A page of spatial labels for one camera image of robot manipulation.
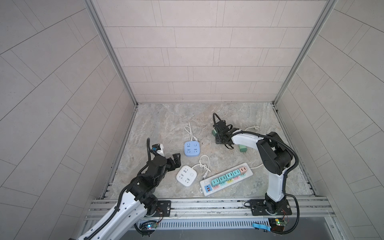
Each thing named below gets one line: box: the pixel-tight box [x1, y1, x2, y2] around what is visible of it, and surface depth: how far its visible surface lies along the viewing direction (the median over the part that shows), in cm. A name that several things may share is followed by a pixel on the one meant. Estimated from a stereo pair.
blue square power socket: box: [184, 141, 200, 157], surface depth 91 cm
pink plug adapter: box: [239, 166, 247, 175], surface depth 79 cm
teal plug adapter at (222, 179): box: [218, 175, 227, 184], surface depth 76 cm
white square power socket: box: [176, 165, 198, 187], surface depth 80 cm
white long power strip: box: [199, 162, 254, 197], surface depth 79 cm
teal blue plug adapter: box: [211, 178, 220, 188], surface depth 75 cm
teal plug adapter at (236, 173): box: [232, 169, 241, 178], surface depth 78 cm
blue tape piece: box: [252, 223, 271, 232], surface depth 67 cm
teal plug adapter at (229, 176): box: [225, 172, 234, 181], surface depth 77 cm
